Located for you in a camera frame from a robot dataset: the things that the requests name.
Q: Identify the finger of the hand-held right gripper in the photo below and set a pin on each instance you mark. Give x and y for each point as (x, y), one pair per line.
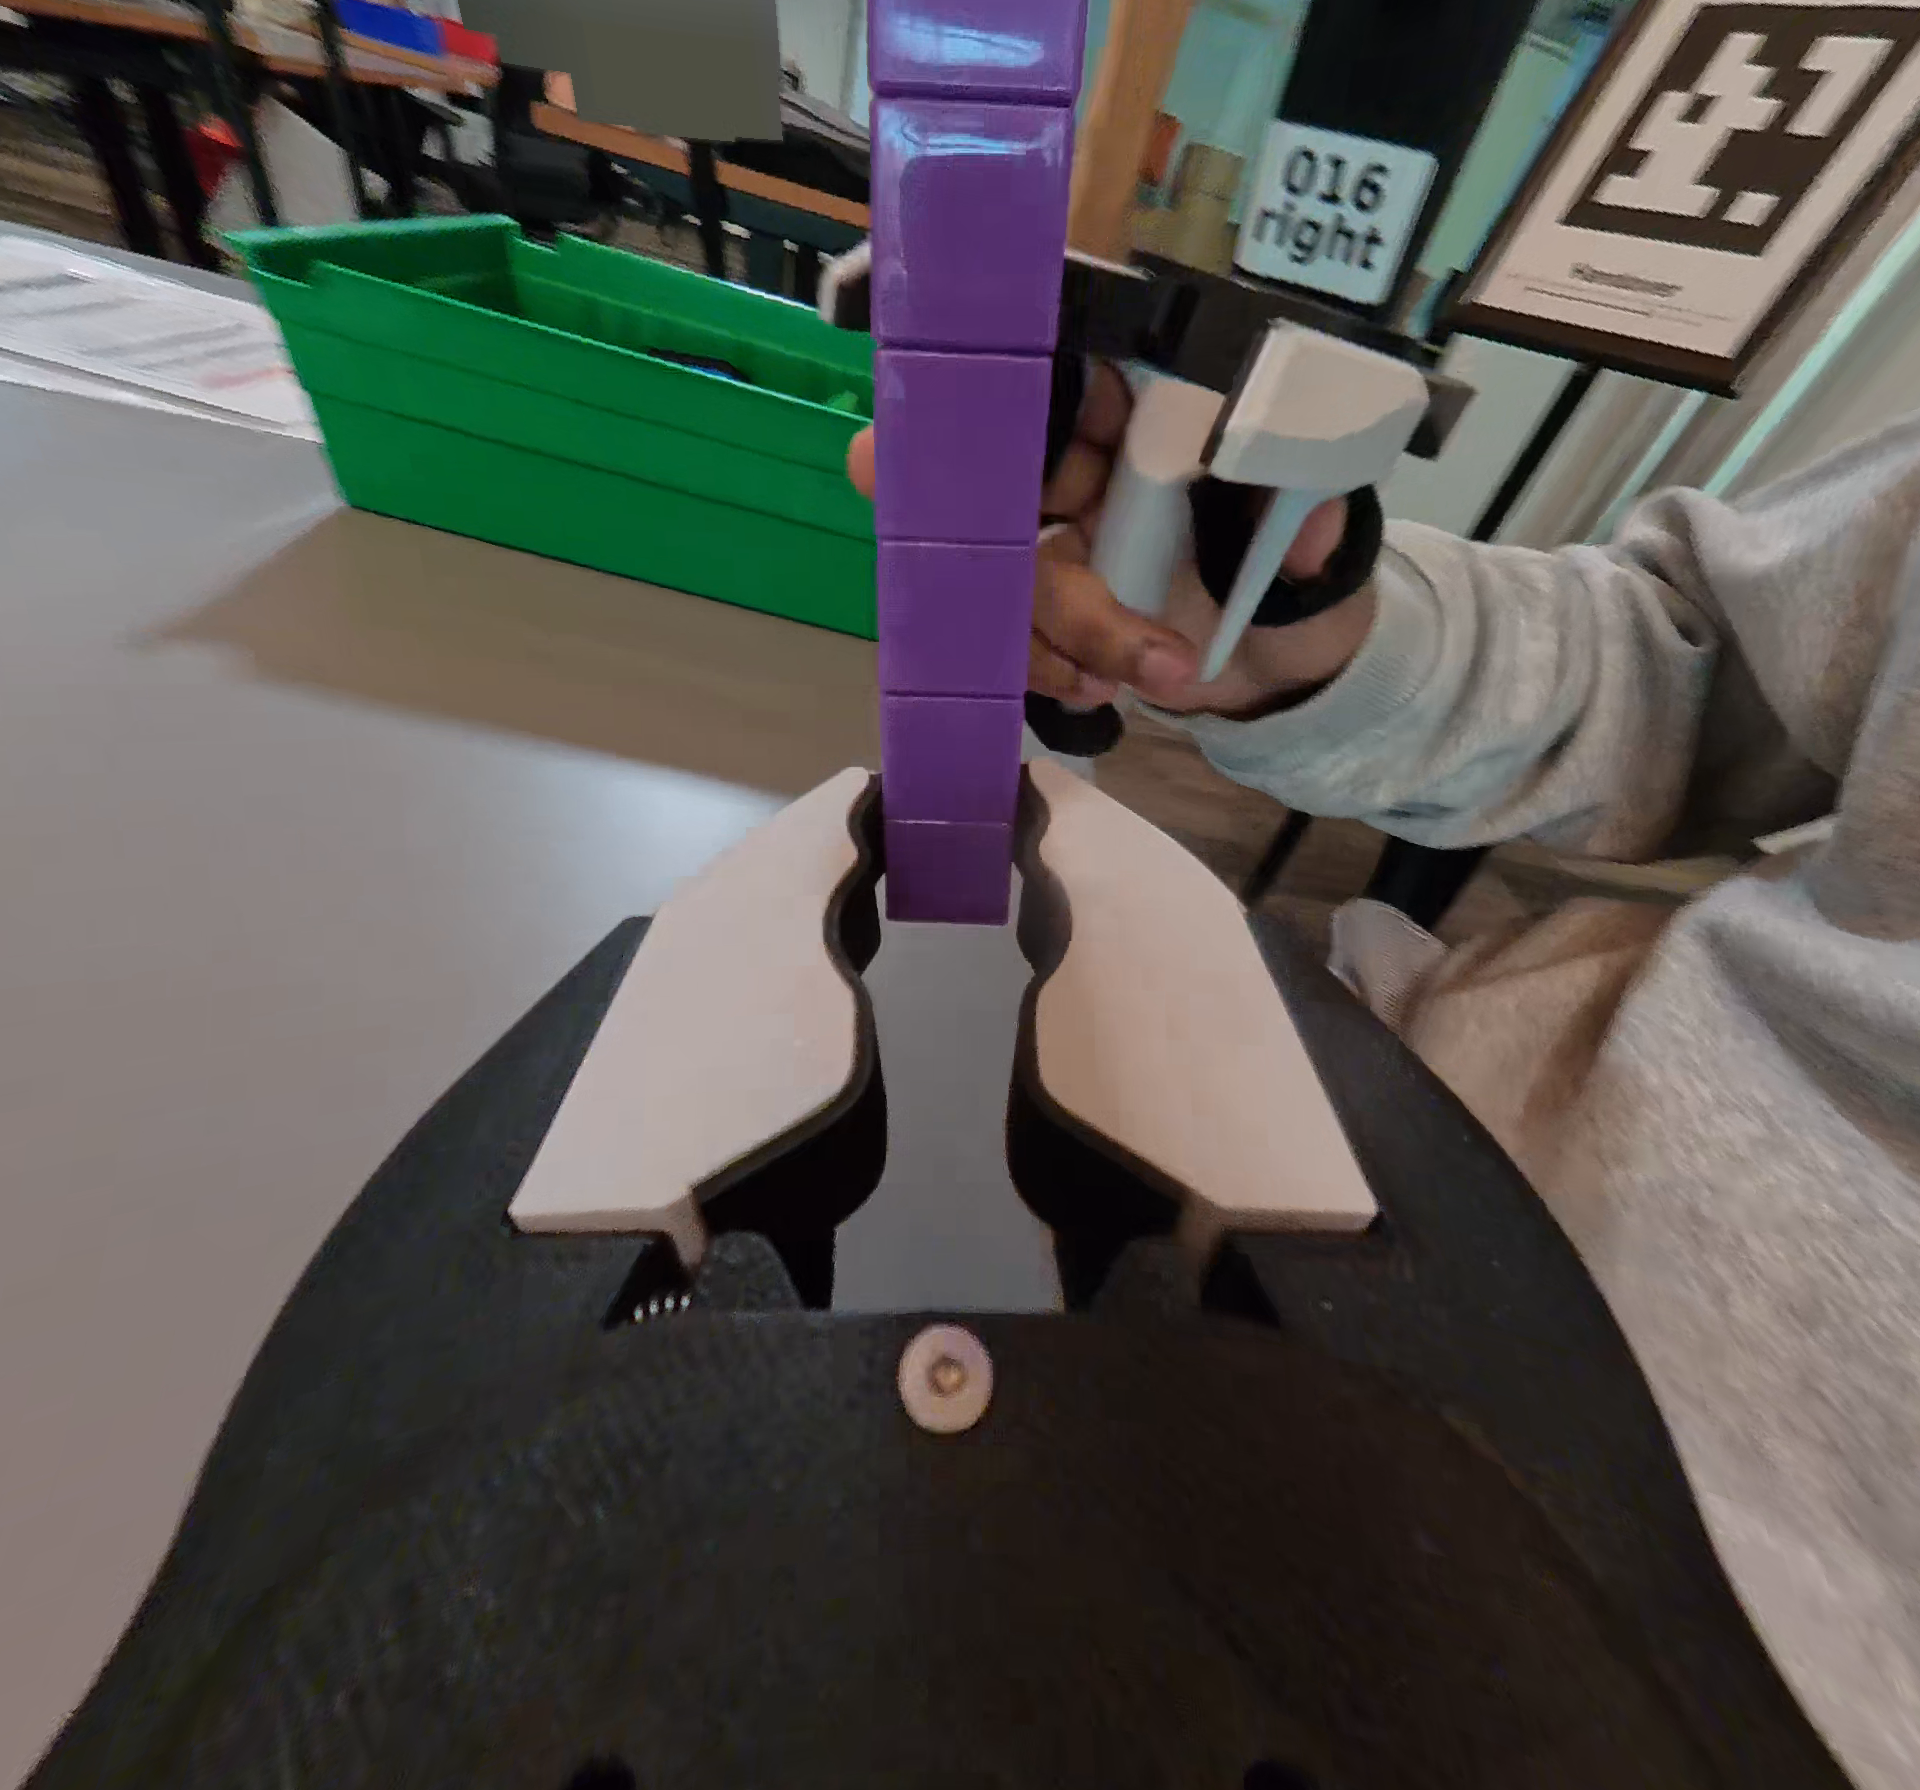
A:
(1320, 411)
(852, 288)

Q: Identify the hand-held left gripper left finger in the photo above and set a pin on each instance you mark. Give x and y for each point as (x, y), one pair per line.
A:
(721, 1041)

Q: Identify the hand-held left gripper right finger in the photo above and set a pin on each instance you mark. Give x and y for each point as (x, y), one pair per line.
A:
(1185, 1041)

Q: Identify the purple block bar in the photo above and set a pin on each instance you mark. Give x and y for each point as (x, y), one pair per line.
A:
(969, 471)

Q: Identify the green storage bin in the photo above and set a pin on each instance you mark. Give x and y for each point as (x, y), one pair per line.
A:
(524, 471)

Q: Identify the person's right forearm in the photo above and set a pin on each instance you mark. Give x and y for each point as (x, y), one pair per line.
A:
(1620, 682)

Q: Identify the person's right hand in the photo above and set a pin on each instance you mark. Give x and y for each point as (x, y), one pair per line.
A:
(1111, 642)

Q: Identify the wooden table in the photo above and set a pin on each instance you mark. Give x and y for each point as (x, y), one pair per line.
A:
(721, 178)

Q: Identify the blue block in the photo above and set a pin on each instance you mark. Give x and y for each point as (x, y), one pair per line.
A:
(699, 362)

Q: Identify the person's beige pants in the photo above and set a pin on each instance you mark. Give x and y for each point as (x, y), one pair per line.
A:
(1501, 980)

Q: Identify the framed marker sign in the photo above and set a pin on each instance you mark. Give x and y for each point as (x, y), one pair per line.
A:
(1742, 140)

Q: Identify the small red bin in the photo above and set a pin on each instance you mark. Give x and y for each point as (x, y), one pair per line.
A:
(465, 43)

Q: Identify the small blue bin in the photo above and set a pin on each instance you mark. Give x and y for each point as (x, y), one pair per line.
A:
(387, 24)

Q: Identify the printed paper sheet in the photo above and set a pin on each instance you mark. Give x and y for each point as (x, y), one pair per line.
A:
(120, 320)

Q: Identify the wooden workbench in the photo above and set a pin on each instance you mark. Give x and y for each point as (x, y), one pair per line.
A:
(152, 36)

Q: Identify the wooden post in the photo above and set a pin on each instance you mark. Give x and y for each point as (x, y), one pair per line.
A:
(1142, 50)

